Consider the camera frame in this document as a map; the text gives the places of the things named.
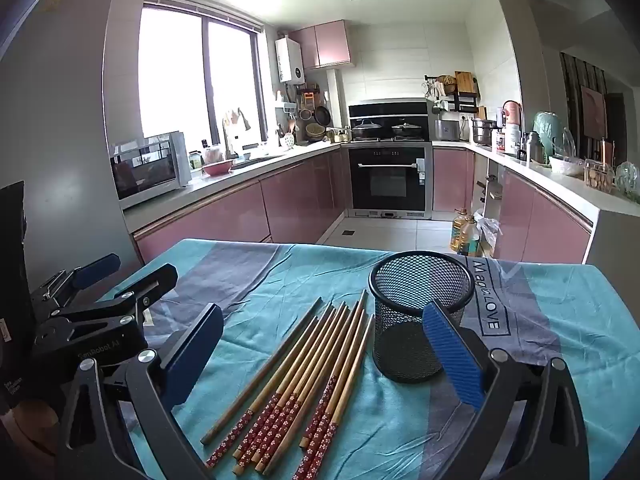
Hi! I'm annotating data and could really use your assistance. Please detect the black mesh holder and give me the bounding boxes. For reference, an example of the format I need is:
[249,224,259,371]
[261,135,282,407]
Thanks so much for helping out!
[368,250,476,384]

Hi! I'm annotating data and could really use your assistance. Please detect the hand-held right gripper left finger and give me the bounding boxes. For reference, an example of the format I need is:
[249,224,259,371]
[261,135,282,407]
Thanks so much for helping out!
[56,303,225,480]

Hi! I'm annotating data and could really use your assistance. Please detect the pink and white blender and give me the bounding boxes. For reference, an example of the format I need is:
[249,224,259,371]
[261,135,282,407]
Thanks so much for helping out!
[496,100,523,156]

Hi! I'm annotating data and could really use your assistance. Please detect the bundle of wooden chopsticks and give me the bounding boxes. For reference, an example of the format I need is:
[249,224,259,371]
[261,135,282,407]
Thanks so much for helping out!
[200,289,376,480]

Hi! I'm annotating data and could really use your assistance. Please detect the pink base cabinets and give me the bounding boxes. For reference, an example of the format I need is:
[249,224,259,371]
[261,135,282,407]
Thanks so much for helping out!
[131,147,349,266]
[432,147,597,267]

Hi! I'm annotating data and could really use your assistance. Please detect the silver toaster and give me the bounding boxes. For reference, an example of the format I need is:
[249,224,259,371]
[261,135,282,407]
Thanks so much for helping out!
[433,119,461,141]

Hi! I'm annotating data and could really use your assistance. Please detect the clear plastic bag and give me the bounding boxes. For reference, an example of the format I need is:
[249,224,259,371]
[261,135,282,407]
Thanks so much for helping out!
[474,211,502,258]

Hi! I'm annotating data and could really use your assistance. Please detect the large window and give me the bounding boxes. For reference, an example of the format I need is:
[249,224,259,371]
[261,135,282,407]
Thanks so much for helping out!
[136,2,267,145]

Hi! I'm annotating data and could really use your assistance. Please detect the white microwave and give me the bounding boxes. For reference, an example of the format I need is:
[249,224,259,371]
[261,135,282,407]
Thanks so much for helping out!
[109,131,192,211]

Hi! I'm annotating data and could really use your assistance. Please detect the cooking oil bottle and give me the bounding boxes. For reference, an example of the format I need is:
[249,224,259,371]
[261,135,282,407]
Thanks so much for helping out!
[449,208,482,256]

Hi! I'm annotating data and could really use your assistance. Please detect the green kitchen appliance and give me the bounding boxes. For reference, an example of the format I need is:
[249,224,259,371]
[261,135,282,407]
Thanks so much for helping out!
[532,111,564,164]

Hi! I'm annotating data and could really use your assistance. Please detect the black built-in oven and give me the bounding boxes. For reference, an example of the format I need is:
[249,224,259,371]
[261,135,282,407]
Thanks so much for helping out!
[347,142,434,220]

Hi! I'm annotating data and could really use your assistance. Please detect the teal and grey tablecloth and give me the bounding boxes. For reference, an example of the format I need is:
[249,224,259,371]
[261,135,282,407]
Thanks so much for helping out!
[97,238,640,480]

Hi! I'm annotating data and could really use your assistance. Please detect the pink wall cabinet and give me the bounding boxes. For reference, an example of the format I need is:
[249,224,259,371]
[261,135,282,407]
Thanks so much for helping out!
[289,20,357,70]

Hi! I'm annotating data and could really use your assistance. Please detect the black lidded pot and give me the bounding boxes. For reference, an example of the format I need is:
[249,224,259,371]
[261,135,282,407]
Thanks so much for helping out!
[390,119,424,140]
[351,119,385,140]

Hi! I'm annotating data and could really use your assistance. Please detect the round wooden stool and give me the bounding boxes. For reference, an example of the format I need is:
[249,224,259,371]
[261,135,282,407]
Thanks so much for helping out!
[0,400,63,461]

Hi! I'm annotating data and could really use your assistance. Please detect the black wall rack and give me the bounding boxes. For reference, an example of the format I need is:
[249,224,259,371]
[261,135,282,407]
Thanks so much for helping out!
[424,72,479,114]

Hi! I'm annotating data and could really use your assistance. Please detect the clear storage rack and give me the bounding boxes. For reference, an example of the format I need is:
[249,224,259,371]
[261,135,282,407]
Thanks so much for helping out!
[583,158,615,194]

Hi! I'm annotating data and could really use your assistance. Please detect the white water heater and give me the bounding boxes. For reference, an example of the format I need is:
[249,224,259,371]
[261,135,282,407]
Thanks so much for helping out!
[275,37,305,85]

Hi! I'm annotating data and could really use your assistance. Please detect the dark thermos flask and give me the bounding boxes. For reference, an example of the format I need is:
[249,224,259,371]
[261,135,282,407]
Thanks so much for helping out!
[518,131,544,163]

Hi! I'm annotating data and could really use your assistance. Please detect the steel stock pot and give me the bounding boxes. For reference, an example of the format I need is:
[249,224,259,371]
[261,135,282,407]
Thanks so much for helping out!
[471,117,497,147]

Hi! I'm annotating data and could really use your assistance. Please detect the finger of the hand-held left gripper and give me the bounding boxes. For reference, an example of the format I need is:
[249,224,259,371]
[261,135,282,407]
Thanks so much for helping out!
[46,263,179,330]
[29,254,122,312]

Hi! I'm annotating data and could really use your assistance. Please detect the black panel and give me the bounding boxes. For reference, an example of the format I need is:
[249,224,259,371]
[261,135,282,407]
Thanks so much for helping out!
[0,181,36,413]

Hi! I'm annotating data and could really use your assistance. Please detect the steel faucet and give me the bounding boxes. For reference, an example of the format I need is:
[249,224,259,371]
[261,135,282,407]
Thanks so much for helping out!
[222,108,252,159]

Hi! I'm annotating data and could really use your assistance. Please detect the black range hood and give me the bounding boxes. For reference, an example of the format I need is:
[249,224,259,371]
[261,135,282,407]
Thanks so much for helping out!
[348,101,430,142]

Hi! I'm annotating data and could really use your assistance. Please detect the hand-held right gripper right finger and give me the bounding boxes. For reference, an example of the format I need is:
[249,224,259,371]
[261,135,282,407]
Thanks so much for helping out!
[422,302,598,480]

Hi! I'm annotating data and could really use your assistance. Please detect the glass jar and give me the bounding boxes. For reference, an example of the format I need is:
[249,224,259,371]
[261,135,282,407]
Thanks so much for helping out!
[614,161,640,204]

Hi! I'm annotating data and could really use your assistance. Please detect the white bowl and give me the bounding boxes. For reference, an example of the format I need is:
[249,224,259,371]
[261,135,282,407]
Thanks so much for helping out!
[548,154,586,177]

